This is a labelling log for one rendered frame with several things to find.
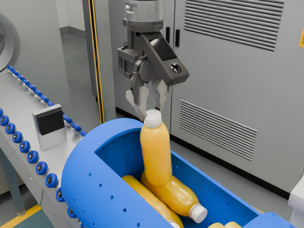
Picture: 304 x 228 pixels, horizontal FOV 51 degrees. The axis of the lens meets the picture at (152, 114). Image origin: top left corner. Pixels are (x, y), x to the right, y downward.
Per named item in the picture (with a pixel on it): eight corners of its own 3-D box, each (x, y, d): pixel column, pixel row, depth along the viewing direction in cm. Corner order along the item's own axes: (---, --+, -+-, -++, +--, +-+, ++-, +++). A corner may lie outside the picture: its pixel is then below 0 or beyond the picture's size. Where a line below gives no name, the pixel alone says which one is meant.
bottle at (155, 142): (144, 187, 78) (135, 129, 68) (146, 167, 84) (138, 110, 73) (173, 187, 78) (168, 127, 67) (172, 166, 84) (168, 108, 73)
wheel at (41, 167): (44, 159, 105) (39, 158, 103) (49, 166, 102) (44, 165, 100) (38, 170, 105) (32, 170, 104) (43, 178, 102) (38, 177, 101)
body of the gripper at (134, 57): (144, 66, 73) (144, 12, 66) (170, 78, 67) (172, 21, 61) (117, 75, 68) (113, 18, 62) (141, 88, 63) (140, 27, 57)
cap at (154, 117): (143, 125, 69) (142, 118, 68) (144, 114, 72) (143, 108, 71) (161, 124, 69) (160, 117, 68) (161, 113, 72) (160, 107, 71)
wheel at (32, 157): (35, 148, 110) (30, 147, 108) (40, 154, 107) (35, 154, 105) (29, 159, 110) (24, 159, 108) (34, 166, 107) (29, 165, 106)
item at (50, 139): (64, 138, 123) (58, 103, 115) (69, 143, 120) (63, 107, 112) (40, 148, 118) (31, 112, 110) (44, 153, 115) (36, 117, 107)
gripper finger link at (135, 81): (144, 99, 68) (149, 60, 65) (149, 102, 67) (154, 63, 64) (126, 102, 65) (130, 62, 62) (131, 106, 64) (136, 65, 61)
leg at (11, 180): (24, 208, 213) (1, 131, 180) (27, 213, 209) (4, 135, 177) (15, 212, 210) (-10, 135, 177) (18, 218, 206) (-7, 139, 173)
